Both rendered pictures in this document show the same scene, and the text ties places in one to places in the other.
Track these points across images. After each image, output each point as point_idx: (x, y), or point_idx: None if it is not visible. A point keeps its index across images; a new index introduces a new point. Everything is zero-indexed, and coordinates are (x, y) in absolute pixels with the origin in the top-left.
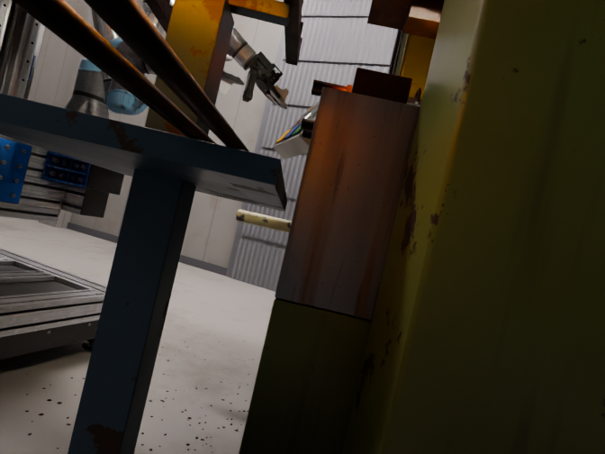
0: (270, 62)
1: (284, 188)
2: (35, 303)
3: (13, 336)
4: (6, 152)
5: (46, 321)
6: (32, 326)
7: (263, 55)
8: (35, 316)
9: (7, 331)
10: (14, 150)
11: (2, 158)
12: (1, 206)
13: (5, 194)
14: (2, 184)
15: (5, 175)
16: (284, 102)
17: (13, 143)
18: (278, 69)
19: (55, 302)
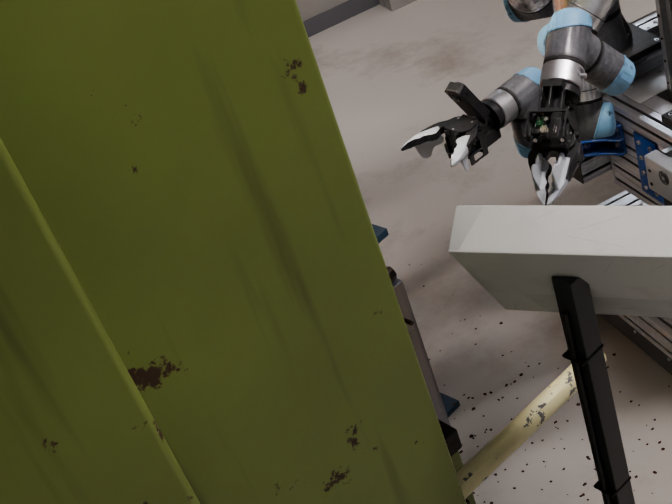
0: (538, 105)
1: None
2: (648, 317)
3: (644, 337)
4: (640, 148)
5: (661, 344)
6: (653, 340)
7: (541, 88)
8: (651, 331)
9: (637, 327)
10: (644, 147)
11: (639, 154)
12: (656, 202)
13: (652, 190)
14: (647, 179)
15: (646, 171)
16: (536, 192)
17: (641, 139)
18: (525, 126)
19: (662, 330)
